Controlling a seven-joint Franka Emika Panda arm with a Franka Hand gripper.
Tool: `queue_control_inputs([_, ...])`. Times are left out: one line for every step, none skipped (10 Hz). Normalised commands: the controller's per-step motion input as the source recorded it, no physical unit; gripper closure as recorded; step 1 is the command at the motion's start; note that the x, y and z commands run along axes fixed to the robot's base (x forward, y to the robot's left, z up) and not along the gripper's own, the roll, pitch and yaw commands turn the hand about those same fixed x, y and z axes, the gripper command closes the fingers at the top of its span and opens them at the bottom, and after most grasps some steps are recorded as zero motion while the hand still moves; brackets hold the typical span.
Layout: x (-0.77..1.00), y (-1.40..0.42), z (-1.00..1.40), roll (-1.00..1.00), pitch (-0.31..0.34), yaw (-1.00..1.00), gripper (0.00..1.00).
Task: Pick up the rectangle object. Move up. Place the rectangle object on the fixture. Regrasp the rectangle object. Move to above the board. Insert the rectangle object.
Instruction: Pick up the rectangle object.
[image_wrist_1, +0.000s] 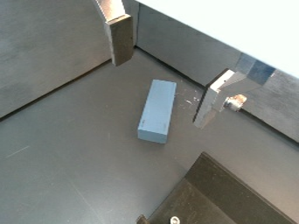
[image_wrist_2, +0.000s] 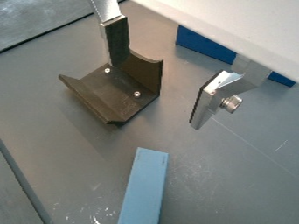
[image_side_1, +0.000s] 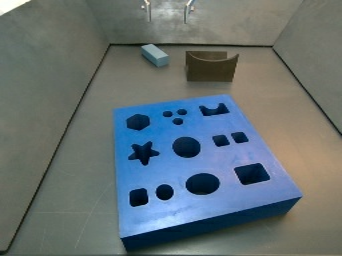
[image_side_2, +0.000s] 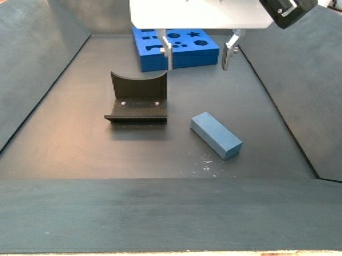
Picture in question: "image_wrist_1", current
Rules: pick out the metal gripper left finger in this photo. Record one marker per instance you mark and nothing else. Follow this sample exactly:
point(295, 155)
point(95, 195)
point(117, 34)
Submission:
point(119, 28)

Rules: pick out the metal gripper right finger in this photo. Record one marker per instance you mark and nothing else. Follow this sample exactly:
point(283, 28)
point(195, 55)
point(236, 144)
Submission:
point(226, 91)

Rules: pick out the light blue rectangular block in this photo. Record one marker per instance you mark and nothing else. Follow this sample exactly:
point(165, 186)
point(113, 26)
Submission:
point(153, 124)

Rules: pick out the black curved fixture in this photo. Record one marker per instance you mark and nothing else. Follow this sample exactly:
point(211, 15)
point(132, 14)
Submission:
point(211, 196)

